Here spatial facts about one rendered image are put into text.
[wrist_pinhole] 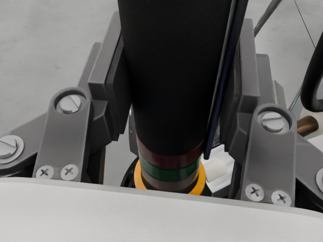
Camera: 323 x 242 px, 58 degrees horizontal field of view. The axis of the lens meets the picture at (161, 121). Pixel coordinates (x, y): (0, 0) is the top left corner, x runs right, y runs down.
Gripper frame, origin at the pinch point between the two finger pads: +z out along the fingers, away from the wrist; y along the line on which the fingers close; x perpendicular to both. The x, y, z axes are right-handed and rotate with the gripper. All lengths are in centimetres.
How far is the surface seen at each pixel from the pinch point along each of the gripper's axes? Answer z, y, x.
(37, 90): 129, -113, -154
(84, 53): 174, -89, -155
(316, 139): 26, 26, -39
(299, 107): 117, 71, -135
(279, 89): 39, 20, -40
